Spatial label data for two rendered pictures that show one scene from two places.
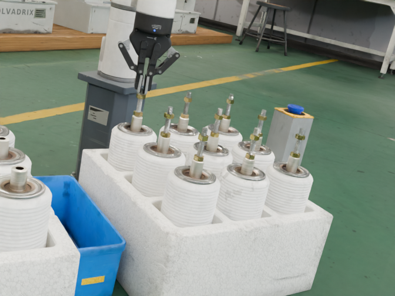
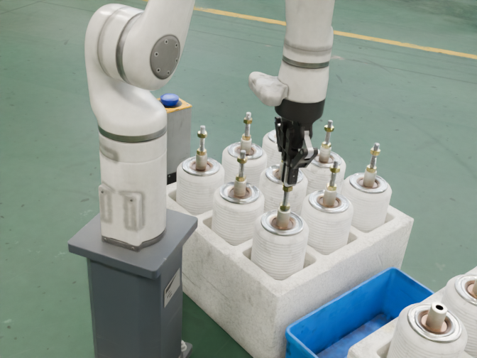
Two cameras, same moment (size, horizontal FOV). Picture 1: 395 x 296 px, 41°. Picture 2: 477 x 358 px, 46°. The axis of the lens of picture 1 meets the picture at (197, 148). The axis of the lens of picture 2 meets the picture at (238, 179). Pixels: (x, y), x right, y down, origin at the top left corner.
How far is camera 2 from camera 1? 156 cm
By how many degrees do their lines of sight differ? 86
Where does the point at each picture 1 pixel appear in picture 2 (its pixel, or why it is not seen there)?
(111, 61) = (163, 211)
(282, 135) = (184, 131)
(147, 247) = (389, 253)
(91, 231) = (343, 315)
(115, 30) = (163, 167)
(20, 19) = not seen: outside the picture
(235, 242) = not seen: hidden behind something
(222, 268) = not seen: hidden behind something
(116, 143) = (304, 244)
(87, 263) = (417, 297)
